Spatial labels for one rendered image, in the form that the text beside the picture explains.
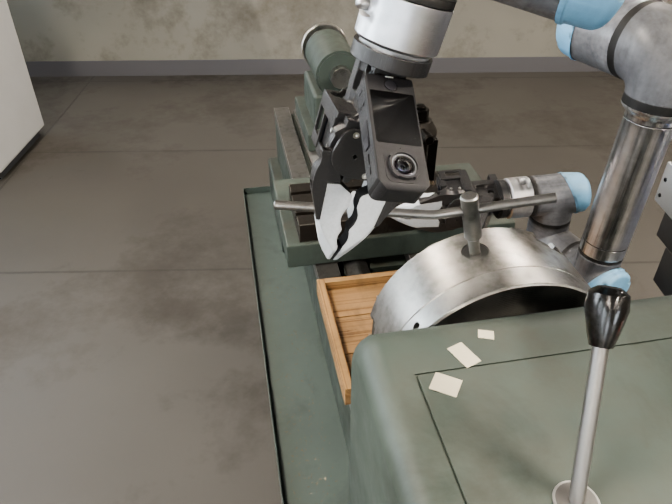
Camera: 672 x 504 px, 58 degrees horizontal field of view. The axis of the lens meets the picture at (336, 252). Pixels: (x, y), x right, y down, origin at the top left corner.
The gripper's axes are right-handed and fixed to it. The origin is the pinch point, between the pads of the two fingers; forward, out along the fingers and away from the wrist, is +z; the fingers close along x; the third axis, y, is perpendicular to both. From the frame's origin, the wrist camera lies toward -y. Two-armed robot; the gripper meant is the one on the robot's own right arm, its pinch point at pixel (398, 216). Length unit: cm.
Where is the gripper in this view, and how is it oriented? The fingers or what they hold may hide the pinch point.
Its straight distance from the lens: 109.1
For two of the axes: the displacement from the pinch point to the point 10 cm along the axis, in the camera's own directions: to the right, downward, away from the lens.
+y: -1.2, -7.1, 6.9
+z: -9.9, 1.0, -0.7
